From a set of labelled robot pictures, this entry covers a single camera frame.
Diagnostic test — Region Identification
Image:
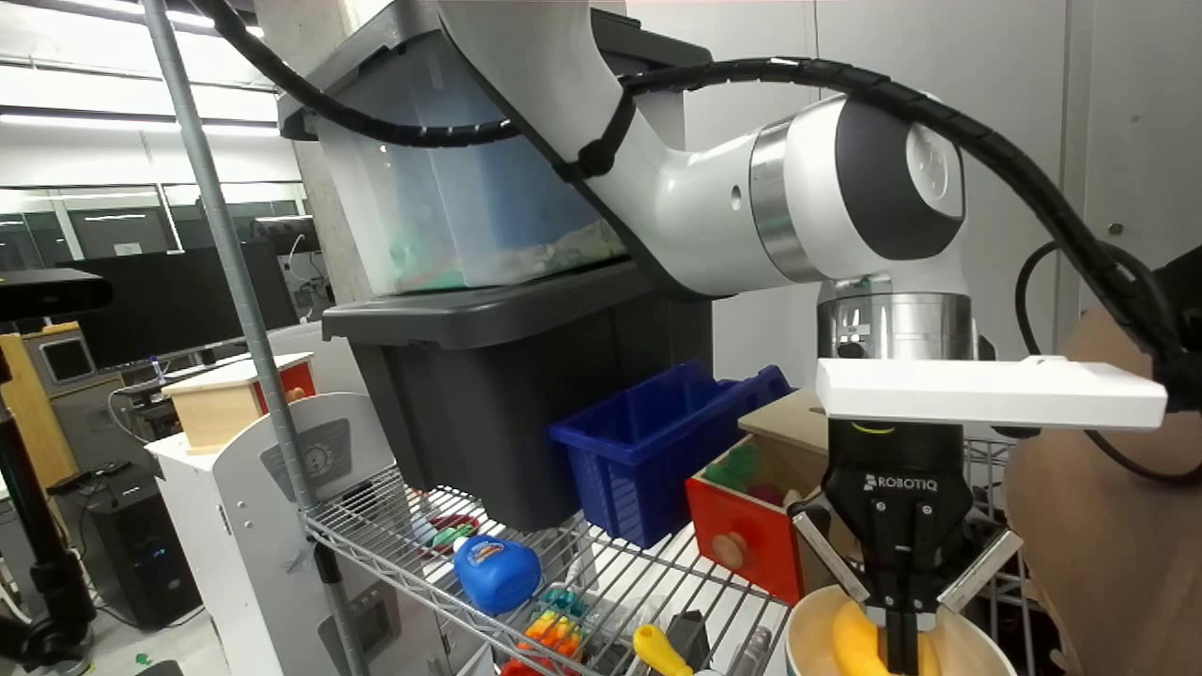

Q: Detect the white grey machine cabinet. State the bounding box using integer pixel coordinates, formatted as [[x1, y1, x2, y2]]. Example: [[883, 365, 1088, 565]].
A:
[[148, 353, 406, 676]]

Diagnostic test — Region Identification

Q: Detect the white bowl with teal rim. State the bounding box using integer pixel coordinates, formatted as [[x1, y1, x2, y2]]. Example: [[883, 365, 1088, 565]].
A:
[[785, 585, 1018, 676]]

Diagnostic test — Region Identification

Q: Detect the large dark grey storage tote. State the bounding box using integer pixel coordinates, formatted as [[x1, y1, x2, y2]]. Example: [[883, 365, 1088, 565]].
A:
[[325, 263, 715, 530]]

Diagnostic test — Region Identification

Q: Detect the blue plastic bin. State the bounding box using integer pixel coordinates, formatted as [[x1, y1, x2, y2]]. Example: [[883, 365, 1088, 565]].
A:
[[547, 361, 789, 547]]

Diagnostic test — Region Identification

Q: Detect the blue plastic lunch case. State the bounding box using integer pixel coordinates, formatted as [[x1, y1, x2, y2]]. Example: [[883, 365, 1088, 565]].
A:
[[455, 539, 541, 617]]

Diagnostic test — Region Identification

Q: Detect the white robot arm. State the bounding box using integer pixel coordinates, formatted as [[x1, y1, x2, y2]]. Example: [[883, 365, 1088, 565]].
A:
[[254, 0, 972, 383]]

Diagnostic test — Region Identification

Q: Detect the wooden box with red drawer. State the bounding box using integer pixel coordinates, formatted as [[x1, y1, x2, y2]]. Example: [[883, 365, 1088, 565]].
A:
[[686, 395, 830, 605]]

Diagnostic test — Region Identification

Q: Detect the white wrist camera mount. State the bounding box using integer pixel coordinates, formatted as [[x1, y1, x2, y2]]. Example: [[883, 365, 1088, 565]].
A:
[[817, 358, 1168, 433]]

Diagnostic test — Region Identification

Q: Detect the metal wire shelf rack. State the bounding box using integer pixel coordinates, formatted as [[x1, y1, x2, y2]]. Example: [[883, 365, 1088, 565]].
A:
[[141, 0, 1068, 676]]

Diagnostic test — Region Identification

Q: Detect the yellow handled toy knife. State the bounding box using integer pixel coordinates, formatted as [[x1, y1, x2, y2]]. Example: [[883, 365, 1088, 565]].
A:
[[630, 625, 693, 676]]

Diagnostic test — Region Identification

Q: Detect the clear plastic storage bin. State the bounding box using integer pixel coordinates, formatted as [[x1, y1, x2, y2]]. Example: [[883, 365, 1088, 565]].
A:
[[277, 0, 624, 298]]

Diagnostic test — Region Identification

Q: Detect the large cardboard box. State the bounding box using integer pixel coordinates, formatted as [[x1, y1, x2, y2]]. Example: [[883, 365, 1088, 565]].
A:
[[1002, 307, 1202, 676]]

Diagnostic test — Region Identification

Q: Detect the yellow round plush toy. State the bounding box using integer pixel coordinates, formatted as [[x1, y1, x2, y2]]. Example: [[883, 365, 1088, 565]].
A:
[[830, 602, 939, 676]]

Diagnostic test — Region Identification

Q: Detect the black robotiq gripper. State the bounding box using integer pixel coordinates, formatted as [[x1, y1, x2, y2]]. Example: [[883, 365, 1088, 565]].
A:
[[793, 420, 1022, 614]]

